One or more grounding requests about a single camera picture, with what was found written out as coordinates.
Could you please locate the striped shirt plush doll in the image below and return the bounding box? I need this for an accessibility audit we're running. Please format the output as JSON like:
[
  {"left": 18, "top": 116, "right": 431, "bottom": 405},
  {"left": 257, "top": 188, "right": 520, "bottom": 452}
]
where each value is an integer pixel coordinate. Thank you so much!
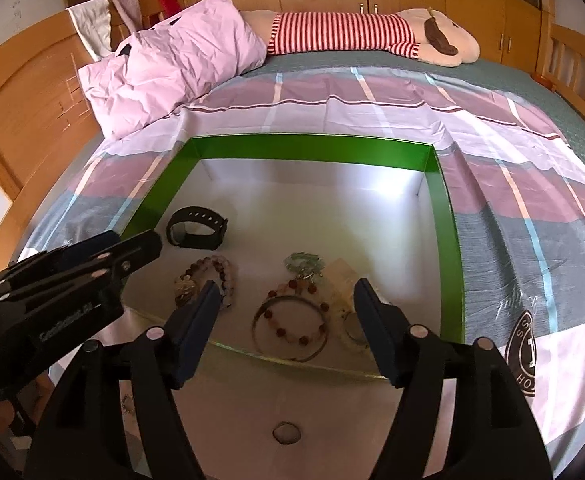
[{"left": 242, "top": 8, "right": 480, "bottom": 67}]

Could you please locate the silver metal bangle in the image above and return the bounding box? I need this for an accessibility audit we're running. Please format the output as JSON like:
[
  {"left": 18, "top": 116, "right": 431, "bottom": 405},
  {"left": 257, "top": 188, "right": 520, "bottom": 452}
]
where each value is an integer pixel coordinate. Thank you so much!
[{"left": 250, "top": 294, "right": 329, "bottom": 363}]

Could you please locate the red orange bead bracelet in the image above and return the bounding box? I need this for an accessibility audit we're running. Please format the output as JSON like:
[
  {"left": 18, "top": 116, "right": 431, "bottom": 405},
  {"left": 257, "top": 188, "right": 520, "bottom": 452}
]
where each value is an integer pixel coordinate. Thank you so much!
[{"left": 263, "top": 277, "right": 330, "bottom": 347}]

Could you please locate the wooden headboard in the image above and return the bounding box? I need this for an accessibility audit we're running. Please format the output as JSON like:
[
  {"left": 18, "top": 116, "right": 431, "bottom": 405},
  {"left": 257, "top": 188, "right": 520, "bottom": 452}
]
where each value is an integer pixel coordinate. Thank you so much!
[{"left": 0, "top": 11, "right": 98, "bottom": 271}]

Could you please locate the green cardboard box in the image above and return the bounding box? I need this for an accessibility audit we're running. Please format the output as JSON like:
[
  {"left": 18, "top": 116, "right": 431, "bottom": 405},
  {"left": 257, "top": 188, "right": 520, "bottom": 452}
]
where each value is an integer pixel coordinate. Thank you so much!
[{"left": 124, "top": 134, "right": 465, "bottom": 374}]

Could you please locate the white cloth on chair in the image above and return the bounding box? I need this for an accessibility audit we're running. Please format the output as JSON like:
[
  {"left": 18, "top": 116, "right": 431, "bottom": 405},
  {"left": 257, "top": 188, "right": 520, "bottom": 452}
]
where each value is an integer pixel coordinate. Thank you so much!
[{"left": 67, "top": 0, "right": 112, "bottom": 62}]

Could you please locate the pink wrinkled pillow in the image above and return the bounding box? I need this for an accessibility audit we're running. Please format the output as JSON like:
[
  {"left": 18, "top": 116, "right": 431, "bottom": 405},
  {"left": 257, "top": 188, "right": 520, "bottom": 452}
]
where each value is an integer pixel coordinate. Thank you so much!
[{"left": 78, "top": 0, "right": 266, "bottom": 140}]

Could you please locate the wooden footboard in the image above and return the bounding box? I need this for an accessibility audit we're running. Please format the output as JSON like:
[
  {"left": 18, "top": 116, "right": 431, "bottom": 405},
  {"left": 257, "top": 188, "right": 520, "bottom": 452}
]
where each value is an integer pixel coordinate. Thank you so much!
[{"left": 535, "top": 12, "right": 585, "bottom": 118}]

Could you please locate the cream white watch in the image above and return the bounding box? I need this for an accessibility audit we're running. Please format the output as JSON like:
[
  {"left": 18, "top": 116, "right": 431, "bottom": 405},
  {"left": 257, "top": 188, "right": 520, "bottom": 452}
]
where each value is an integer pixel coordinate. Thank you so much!
[{"left": 321, "top": 258, "right": 372, "bottom": 358}]

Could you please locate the small dark metal ring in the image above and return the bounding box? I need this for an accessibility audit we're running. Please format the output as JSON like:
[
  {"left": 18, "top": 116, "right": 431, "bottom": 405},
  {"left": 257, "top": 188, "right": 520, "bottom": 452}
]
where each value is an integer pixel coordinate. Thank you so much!
[{"left": 272, "top": 420, "right": 303, "bottom": 446}]

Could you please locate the plaid pink grey bedsheet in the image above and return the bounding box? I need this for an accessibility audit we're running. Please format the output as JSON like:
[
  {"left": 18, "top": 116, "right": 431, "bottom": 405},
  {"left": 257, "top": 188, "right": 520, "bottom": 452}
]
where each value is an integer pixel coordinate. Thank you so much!
[{"left": 22, "top": 66, "right": 585, "bottom": 471}]

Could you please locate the black smart watch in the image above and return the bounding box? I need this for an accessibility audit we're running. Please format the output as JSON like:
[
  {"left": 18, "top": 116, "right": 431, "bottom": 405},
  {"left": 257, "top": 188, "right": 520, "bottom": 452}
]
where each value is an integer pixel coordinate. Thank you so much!
[{"left": 166, "top": 206, "right": 228, "bottom": 250}]

